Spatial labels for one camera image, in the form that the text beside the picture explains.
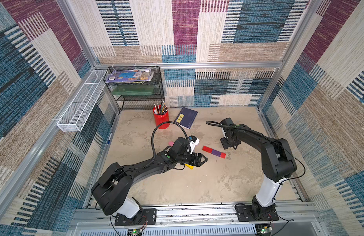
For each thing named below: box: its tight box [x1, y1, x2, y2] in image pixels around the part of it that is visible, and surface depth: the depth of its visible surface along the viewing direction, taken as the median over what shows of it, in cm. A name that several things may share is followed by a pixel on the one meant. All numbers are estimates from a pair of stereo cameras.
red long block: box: [201, 145, 213, 154], surface depth 99 cm
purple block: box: [211, 148, 222, 157], surface depth 98 cm
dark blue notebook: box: [174, 107, 199, 129], surface depth 116 cm
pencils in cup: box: [152, 100, 169, 115], surface depth 104 cm
